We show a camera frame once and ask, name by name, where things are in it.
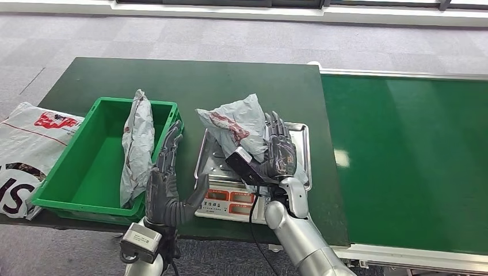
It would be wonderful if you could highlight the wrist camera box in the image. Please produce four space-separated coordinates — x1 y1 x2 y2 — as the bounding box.
224 146 276 187
119 222 163 265

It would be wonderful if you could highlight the dark window frame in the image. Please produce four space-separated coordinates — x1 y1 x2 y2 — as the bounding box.
113 0 488 12

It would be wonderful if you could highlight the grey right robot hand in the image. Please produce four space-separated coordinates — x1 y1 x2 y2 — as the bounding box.
260 111 298 180

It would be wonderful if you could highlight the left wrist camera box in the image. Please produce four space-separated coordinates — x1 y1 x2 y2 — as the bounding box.
119 222 163 265

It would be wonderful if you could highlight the white electronic scale steel tray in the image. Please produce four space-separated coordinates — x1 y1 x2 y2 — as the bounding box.
193 121 312 225

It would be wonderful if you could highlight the green conveyor belt machine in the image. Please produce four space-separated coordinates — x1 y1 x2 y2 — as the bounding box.
319 68 488 276

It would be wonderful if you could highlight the large white printed bag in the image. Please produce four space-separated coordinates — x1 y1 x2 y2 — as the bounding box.
0 102 85 221

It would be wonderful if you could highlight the green plastic crate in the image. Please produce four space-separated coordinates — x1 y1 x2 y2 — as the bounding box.
31 97 185 225

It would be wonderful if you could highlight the grey package with red print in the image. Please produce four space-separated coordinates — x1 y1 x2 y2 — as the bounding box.
195 93 310 189

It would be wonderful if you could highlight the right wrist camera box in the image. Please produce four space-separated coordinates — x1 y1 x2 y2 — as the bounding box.
224 146 276 187

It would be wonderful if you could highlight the slim crumpled grey package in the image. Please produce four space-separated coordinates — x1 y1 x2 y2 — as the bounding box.
119 89 157 209

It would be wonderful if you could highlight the white window ledge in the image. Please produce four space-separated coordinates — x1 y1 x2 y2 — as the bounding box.
0 0 488 29

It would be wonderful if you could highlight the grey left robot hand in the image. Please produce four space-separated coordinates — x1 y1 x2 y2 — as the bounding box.
144 120 210 228

